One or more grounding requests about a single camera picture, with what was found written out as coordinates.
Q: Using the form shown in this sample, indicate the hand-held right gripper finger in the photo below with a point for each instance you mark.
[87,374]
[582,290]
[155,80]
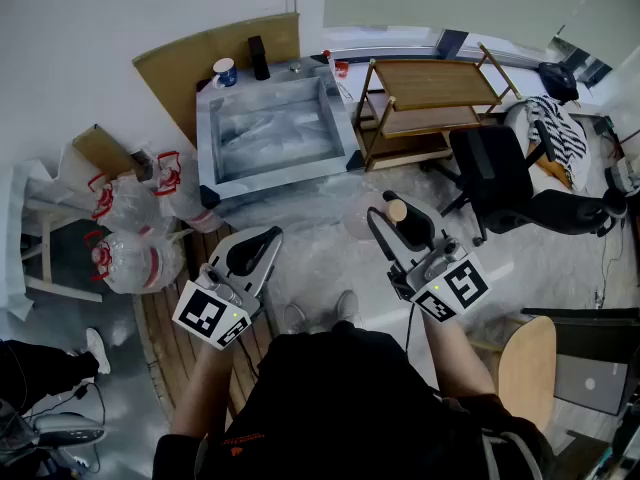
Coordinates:
[385,240]
[417,228]

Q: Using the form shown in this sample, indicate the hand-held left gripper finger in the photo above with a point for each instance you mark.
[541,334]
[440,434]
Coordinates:
[260,260]
[237,245]

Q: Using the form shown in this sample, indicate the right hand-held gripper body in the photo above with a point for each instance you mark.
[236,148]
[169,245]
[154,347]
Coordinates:
[465,280]

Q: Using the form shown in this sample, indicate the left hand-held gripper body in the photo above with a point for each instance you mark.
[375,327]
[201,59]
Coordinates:
[210,313]

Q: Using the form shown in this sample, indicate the person's left forearm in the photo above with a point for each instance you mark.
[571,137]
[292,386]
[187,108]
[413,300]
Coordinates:
[202,388]

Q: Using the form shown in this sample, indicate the person's right forearm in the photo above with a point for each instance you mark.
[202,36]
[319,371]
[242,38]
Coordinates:
[457,358]

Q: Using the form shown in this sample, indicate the grey marble sink countertop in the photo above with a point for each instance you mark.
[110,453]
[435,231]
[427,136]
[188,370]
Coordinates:
[260,183]

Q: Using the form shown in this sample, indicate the slatted wooden pallet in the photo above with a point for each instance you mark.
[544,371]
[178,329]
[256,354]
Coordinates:
[170,328]

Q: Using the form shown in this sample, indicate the person's left shoe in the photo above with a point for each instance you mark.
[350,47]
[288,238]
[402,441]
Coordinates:
[296,318]

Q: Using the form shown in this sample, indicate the person's shoe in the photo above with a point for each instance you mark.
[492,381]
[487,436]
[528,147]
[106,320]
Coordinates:
[296,318]
[98,350]
[348,305]

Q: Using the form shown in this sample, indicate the person's right shoe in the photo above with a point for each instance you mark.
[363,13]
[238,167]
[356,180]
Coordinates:
[348,305]

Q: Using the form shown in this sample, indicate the black office chair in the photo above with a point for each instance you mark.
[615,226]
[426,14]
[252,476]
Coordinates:
[490,173]

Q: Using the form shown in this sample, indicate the round light wooden stool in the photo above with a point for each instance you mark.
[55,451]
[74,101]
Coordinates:
[527,368]

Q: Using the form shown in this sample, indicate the black desk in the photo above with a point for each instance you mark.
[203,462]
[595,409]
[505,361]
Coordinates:
[595,330]

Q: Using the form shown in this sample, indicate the wooden shelf cart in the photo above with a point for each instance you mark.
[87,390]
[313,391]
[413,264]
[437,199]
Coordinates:
[430,83]

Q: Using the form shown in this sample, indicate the person's black shirt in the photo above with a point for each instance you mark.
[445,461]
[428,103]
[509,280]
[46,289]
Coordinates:
[340,408]

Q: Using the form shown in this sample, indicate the grey laptop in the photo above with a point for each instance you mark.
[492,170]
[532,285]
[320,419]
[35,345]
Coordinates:
[590,385]

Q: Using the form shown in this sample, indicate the brown cardboard box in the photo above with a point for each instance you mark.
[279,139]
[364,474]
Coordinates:
[100,150]

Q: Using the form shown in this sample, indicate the blue ceramic mug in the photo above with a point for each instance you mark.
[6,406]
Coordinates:
[226,72]

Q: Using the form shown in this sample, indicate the black white striped cloth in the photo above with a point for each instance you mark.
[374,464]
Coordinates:
[565,133]

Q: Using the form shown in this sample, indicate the red white card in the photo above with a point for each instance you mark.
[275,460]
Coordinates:
[341,69]

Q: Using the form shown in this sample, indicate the brown cardboard sheet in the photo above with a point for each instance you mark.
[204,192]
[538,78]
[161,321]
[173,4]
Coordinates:
[175,78]

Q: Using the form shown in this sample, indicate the grey plastic device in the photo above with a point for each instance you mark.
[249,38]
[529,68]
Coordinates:
[70,430]

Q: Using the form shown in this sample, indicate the chrome drain knob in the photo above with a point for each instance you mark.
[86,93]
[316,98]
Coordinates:
[295,67]

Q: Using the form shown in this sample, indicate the black faucet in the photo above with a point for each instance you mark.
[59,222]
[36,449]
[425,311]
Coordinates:
[258,58]

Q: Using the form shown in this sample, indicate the black bag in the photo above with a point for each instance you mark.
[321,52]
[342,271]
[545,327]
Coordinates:
[557,80]

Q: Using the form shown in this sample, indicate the white wooden frame stool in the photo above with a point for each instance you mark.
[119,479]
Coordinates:
[47,258]

